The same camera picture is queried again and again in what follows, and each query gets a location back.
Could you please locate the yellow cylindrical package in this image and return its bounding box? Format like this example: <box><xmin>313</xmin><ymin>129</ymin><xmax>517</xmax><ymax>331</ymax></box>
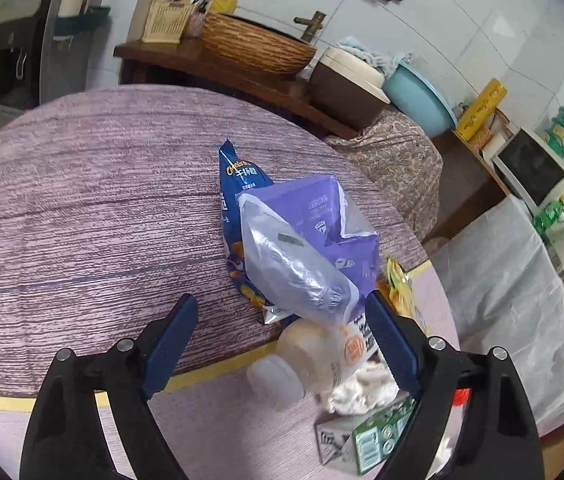
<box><xmin>456</xmin><ymin>78</ymin><xmax>506</xmax><ymax>142</ymax></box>

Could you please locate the floral patterned cloth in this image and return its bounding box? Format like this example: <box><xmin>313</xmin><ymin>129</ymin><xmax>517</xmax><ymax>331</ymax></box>
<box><xmin>324</xmin><ymin>107</ymin><xmax>445</xmax><ymax>241</ymax></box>

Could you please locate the silver and purple plastic bag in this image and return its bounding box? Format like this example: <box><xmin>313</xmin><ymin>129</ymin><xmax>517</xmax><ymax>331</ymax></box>
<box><xmin>238</xmin><ymin>174</ymin><xmax>380</xmax><ymax>323</ymax></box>

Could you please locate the crumpled white tissue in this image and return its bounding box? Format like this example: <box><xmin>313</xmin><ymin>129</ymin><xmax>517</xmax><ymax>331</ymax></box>
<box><xmin>322</xmin><ymin>360</ymin><xmax>407</xmax><ymax>416</ymax></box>

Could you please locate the brown and cream pot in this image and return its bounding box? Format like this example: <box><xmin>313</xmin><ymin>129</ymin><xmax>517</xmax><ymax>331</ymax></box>
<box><xmin>309</xmin><ymin>46</ymin><xmax>387</xmax><ymax>131</ymax></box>

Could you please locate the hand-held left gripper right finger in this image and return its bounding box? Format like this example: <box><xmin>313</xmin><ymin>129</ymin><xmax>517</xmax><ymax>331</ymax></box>
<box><xmin>364</xmin><ymin>290</ymin><xmax>545</xmax><ymax>480</ymax></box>

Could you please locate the beige chopstick holder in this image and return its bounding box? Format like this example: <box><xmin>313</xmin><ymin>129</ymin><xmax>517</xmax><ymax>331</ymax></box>
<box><xmin>141</xmin><ymin>0</ymin><xmax>197</xmax><ymax>43</ymax></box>

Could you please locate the woven wicker basket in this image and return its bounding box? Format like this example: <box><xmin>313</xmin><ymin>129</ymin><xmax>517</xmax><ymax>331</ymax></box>
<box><xmin>201</xmin><ymin>11</ymin><xmax>317</xmax><ymax>75</ymax></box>

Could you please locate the green and white carton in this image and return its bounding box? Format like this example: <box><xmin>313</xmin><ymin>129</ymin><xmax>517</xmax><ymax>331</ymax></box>
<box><xmin>314</xmin><ymin>392</ymin><xmax>420</xmax><ymax>476</ymax></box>

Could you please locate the grey water dispenser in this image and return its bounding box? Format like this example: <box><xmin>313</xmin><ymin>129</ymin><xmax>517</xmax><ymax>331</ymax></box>
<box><xmin>0</xmin><ymin>0</ymin><xmax>70</xmax><ymax>131</ymax></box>

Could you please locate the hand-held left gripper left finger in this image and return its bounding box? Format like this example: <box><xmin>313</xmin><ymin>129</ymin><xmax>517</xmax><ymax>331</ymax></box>
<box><xmin>19</xmin><ymin>295</ymin><xmax>200</xmax><ymax>480</ymax></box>

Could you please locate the dark wooden sideboard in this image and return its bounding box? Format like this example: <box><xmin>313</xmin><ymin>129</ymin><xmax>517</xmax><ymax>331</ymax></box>
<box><xmin>113</xmin><ymin>37</ymin><xmax>363</xmax><ymax>141</ymax></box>

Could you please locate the light wooden cabinet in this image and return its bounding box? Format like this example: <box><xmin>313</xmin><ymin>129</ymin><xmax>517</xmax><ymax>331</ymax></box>
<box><xmin>432</xmin><ymin>110</ymin><xmax>512</xmax><ymax>251</ymax></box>

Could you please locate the bamboo tap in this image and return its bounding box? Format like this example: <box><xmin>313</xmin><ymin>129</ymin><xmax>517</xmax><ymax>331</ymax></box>
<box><xmin>294</xmin><ymin>10</ymin><xmax>327</xmax><ymax>43</ymax></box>

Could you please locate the white cover cloth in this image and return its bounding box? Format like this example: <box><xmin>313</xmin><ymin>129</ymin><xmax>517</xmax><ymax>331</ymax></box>
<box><xmin>429</xmin><ymin>195</ymin><xmax>564</xmax><ymax>423</ymax></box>

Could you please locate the yellow snack wrapper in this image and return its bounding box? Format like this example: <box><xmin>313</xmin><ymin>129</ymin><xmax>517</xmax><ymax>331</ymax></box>
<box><xmin>377</xmin><ymin>255</ymin><xmax>430</xmax><ymax>333</ymax></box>

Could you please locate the blue snack bag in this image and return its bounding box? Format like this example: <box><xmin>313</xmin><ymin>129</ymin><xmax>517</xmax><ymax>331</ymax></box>
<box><xmin>218</xmin><ymin>139</ymin><xmax>293</xmax><ymax>326</ymax></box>

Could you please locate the beige plastic drink bottle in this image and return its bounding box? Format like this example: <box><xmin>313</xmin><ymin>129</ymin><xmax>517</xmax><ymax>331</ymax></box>
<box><xmin>247</xmin><ymin>317</ymin><xmax>387</xmax><ymax>413</ymax></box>

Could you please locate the pale blue towel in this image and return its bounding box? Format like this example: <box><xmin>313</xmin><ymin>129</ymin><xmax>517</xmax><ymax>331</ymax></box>
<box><xmin>337</xmin><ymin>36</ymin><xmax>415</xmax><ymax>78</ymax></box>

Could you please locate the white microwave oven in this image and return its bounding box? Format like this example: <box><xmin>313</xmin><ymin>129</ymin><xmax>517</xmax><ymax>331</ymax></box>
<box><xmin>492</xmin><ymin>127</ymin><xmax>564</xmax><ymax>216</ymax></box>

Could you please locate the green plastic bottle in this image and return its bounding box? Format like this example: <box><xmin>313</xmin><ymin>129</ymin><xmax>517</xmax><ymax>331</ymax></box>
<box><xmin>532</xmin><ymin>199</ymin><xmax>564</xmax><ymax>241</ymax></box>

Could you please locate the light blue plastic basin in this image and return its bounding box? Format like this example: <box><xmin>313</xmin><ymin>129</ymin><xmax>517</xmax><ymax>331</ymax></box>
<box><xmin>382</xmin><ymin>64</ymin><xmax>458</xmax><ymax>138</ymax></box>

